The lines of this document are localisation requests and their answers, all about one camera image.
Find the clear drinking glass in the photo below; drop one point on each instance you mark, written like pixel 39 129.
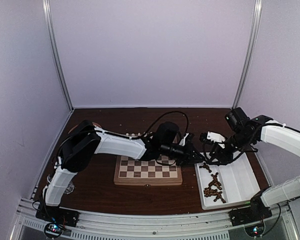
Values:
pixel 69 189

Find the left aluminium frame post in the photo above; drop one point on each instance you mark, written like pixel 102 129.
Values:
pixel 55 53

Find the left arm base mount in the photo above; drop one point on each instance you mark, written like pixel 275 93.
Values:
pixel 58 217

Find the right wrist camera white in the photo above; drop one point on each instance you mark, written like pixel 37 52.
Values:
pixel 212 137

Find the brown chess pieces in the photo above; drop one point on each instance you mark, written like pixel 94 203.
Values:
pixel 205 166

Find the white chess pieces row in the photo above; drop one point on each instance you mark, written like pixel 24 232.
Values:
pixel 135 135

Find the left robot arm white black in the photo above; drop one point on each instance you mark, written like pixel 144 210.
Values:
pixel 87 140

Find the brown chess piece pile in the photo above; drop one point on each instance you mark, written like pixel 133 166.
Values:
pixel 214 189

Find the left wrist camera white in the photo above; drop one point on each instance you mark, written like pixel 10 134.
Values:
pixel 186 138

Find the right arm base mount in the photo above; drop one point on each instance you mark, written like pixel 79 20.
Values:
pixel 247 215

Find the front aluminium rail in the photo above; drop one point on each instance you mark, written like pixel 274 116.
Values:
pixel 215 225

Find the aluminium frame post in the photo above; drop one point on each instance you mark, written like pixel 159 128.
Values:
pixel 55 53
pixel 254 30

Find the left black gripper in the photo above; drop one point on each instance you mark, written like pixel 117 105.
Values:
pixel 188 158

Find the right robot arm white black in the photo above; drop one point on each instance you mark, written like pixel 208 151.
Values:
pixel 247 132

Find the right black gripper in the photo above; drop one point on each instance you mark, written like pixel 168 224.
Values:
pixel 221 154

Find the wooden chess board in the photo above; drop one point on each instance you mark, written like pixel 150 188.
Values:
pixel 160 172

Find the white plastic compartment tray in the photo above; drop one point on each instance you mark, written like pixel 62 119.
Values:
pixel 238 184

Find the patterned ceramic plate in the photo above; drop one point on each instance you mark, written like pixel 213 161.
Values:
pixel 73 128

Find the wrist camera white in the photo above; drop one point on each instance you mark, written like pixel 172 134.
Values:
pixel 212 137
pixel 186 138

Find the right aluminium frame post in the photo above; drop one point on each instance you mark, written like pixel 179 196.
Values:
pixel 254 30

